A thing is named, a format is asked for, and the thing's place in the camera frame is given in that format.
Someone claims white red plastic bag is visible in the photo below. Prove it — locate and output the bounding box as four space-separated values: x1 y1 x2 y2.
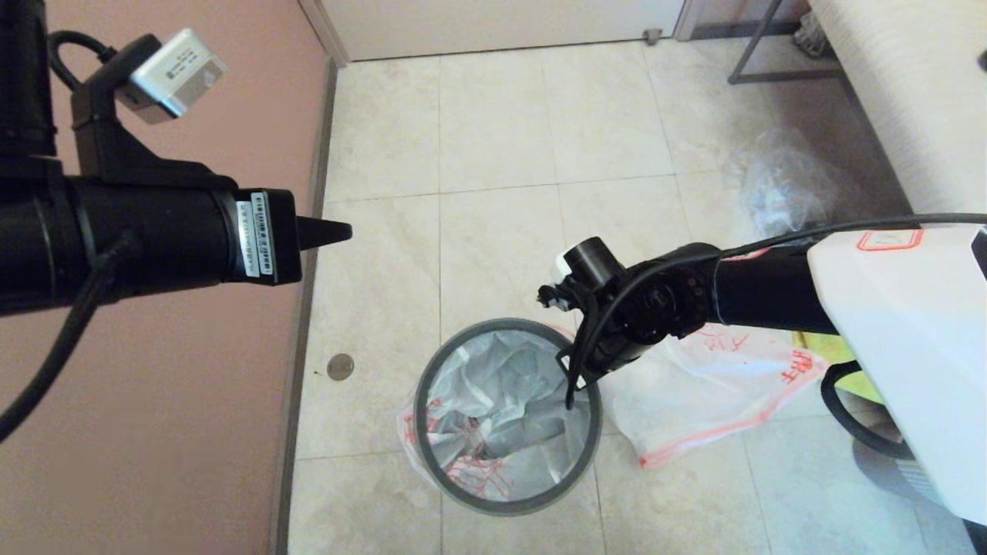
600 322 830 469

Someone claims grey bin rim ring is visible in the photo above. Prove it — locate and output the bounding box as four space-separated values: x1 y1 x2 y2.
413 318 603 516

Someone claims yellow fabric bag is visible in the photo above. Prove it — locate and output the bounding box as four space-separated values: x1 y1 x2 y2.
794 331 884 403

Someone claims clear crumpled plastic bag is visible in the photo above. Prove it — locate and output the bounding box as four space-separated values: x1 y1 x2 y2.
729 127 864 240

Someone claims white door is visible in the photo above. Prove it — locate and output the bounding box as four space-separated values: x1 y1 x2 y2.
322 0 687 62

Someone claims white ribbed round appliance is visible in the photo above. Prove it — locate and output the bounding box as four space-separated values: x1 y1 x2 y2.
853 439 945 506

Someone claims grey patterned shoe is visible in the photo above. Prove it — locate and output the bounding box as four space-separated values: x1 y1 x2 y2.
793 9 835 61

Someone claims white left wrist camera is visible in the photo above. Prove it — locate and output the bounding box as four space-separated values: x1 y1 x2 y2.
117 29 230 125

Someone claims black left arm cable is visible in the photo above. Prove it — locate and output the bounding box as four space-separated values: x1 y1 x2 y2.
0 31 147 444

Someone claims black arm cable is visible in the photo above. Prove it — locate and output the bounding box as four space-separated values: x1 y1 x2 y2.
0 31 147 444
565 214 987 461

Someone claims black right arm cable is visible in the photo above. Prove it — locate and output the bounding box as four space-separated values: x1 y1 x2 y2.
565 214 987 461

